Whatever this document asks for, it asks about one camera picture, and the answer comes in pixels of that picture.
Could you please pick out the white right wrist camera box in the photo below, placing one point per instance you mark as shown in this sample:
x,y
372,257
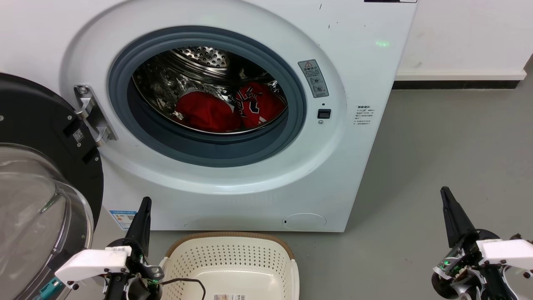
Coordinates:
x,y
508,250

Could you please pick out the black glass washer door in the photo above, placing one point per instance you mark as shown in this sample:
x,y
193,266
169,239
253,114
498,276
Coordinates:
x,y
33,116

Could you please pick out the cream perforated laundry basket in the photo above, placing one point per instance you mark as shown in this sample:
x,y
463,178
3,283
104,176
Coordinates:
x,y
233,258

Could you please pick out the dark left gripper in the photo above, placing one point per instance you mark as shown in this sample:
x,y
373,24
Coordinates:
x,y
141,283

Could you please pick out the silver metal door hinge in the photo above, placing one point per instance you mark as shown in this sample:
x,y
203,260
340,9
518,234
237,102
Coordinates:
x,y
98,121

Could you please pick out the stainless steel washing machine drum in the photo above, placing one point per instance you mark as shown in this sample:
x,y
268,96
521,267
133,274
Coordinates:
x,y
166,79

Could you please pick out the grey warning sticker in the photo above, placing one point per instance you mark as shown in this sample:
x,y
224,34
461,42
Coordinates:
x,y
313,79

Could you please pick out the white front-load washing machine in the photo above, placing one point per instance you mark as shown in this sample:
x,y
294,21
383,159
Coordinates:
x,y
354,166

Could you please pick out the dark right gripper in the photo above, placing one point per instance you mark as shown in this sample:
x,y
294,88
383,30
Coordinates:
x,y
462,266

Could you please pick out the red basketball jersey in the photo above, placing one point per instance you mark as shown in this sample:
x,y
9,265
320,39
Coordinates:
x,y
204,112

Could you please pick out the grey rubber door gasket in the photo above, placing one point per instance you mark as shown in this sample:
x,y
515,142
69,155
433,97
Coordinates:
x,y
208,154

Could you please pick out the round white filter cover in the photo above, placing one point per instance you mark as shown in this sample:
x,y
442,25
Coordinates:
x,y
304,221

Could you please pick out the black door latch socket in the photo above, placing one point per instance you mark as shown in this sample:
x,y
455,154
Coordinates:
x,y
324,113

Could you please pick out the black baseboard strip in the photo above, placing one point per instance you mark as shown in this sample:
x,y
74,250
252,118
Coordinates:
x,y
458,84

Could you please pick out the blue energy label sticker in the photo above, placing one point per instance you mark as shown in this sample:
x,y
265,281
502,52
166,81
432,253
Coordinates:
x,y
121,220

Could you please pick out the small white text label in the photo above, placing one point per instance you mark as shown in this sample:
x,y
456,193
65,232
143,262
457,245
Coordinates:
x,y
365,115

